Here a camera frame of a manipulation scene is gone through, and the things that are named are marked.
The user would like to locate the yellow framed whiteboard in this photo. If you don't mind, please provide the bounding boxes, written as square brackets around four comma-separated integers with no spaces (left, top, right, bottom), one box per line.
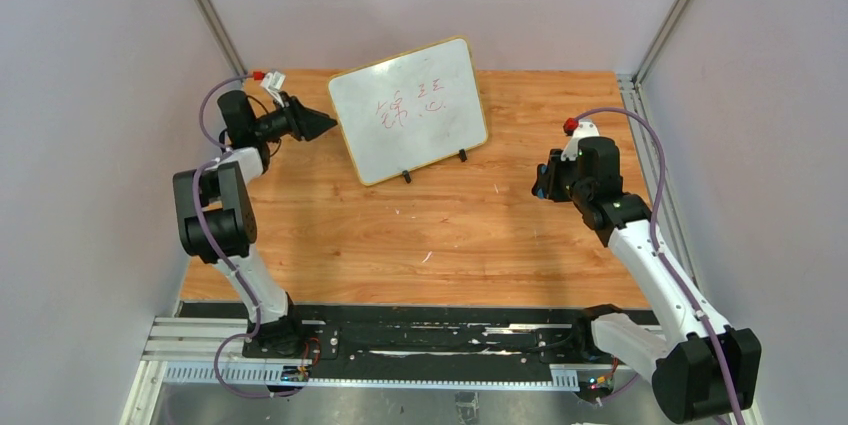
[327,36,489,186]

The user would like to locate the blue black eraser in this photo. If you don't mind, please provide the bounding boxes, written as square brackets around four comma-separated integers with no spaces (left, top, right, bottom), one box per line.
[531,164,547,199]

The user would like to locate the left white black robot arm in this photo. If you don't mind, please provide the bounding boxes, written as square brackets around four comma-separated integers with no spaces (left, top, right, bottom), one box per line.
[172,90,337,358]

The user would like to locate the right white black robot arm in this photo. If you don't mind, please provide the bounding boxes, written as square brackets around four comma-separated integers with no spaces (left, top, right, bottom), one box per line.
[532,137,762,424]

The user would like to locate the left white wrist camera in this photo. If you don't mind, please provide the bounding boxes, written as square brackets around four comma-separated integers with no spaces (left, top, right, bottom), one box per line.
[252,70,286,108]

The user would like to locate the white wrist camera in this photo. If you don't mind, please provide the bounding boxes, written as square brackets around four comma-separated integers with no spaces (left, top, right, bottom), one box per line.
[559,118,599,161]
[252,70,286,108]

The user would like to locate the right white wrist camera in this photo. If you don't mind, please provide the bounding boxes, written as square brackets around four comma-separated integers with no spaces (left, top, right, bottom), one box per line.
[559,118,599,161]

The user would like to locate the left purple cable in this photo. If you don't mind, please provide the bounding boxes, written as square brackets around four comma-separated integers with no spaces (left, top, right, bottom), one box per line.
[192,74,306,400]

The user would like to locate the left aluminium corner post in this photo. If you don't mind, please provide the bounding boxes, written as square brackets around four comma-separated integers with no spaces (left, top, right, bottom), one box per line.
[194,0,248,75]

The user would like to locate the aluminium corner post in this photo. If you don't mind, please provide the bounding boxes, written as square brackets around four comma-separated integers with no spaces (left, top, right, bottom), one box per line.
[632,0,693,88]
[194,0,248,75]

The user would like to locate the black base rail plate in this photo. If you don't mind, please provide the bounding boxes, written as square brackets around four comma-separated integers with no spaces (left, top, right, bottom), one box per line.
[241,303,664,385]

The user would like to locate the aluminium frame rails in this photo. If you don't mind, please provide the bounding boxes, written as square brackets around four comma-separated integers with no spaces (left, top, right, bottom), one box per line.
[119,74,763,425]

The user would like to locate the right aluminium corner post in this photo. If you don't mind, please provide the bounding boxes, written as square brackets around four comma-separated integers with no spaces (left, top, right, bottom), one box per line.
[632,0,693,88]

